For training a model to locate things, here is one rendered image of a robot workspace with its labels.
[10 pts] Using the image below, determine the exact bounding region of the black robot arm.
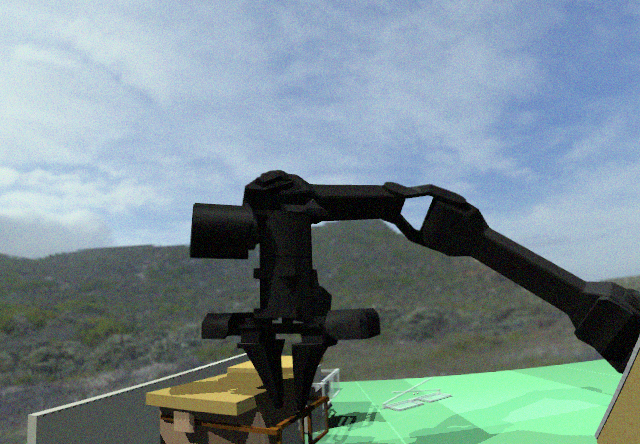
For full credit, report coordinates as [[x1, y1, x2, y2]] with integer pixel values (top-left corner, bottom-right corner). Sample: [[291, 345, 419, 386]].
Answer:
[[190, 170, 640, 374]]

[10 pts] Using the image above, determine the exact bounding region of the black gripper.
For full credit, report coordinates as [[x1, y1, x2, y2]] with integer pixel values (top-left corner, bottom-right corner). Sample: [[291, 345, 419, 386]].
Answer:
[[201, 257, 380, 410]]

